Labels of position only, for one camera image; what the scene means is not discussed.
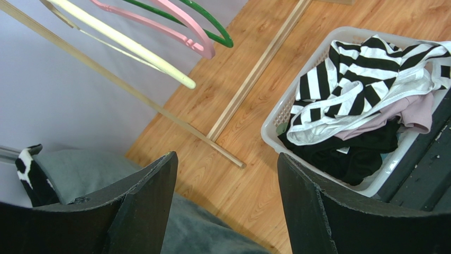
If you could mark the green tank top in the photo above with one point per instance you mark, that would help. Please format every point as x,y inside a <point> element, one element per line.
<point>281,128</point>

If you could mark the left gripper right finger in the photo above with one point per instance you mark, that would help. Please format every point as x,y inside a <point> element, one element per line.
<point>325,217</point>

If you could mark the black white striped tank top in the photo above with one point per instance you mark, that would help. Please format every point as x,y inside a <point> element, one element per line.
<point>355,81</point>

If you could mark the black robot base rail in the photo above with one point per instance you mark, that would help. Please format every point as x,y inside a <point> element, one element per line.
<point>421,180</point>

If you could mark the pink tank top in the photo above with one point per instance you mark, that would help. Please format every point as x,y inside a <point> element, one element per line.
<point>413,112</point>

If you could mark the aluminium frame post left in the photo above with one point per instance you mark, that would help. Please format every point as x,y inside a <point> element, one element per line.
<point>9,155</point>

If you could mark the grey zebra cushion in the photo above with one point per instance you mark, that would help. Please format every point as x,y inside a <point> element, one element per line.
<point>63,177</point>

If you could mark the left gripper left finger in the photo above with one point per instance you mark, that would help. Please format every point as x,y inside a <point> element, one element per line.
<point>129,216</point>

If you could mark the wooden clothes rack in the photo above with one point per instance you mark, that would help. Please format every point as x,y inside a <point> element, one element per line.
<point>226,115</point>

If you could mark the blue tank top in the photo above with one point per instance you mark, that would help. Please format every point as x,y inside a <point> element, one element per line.
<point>398,153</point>

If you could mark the cream wooden hanger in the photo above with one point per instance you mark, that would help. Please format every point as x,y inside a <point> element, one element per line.
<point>142,54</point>

